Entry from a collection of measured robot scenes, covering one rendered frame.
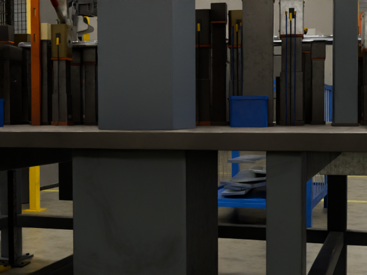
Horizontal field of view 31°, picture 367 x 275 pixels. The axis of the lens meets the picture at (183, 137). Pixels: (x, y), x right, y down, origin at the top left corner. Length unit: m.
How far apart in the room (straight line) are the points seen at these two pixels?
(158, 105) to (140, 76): 0.09
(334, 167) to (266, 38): 0.78
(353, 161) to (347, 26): 0.74
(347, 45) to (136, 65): 0.68
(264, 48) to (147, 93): 0.52
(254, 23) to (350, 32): 0.28
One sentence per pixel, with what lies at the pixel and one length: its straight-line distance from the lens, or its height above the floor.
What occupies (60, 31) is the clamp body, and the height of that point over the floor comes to 1.03.
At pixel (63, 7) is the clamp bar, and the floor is 1.11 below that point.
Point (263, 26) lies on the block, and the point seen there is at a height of 1.00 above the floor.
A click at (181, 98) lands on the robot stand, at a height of 0.78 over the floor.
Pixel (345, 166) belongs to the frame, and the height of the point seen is 0.53.
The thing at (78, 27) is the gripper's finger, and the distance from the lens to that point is 2.49.
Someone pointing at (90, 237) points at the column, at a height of 0.44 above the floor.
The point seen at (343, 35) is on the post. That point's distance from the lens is 2.02.
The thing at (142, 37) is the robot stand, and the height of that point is 0.93.
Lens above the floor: 0.74
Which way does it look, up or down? 2 degrees down
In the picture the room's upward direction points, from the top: straight up
